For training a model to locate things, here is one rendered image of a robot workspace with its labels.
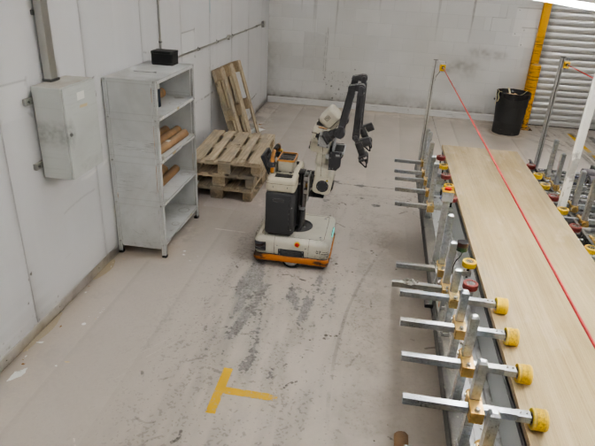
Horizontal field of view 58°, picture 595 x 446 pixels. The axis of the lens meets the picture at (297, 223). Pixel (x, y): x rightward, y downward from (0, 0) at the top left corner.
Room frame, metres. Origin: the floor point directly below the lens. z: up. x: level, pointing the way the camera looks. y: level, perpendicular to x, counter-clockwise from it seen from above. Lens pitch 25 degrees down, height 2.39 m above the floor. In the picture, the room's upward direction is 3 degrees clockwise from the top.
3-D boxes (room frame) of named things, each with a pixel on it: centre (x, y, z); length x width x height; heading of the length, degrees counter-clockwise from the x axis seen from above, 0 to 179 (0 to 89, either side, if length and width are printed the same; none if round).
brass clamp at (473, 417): (1.53, -0.70, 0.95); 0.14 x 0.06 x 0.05; 172
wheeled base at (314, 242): (4.38, 0.00, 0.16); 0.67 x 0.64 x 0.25; 82
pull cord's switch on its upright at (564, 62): (4.93, -2.28, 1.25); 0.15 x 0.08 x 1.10; 172
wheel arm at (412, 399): (1.51, -0.68, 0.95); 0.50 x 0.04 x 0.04; 82
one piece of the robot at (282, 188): (4.40, 0.09, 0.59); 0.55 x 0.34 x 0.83; 172
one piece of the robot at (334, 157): (4.34, -0.29, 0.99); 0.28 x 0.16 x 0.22; 172
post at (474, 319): (1.80, -0.74, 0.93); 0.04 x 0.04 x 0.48; 82
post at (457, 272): (2.29, -0.80, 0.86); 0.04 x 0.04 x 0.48; 82
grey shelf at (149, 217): (4.61, 1.31, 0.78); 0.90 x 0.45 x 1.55; 172
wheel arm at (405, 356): (1.76, -0.71, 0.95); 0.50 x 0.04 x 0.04; 82
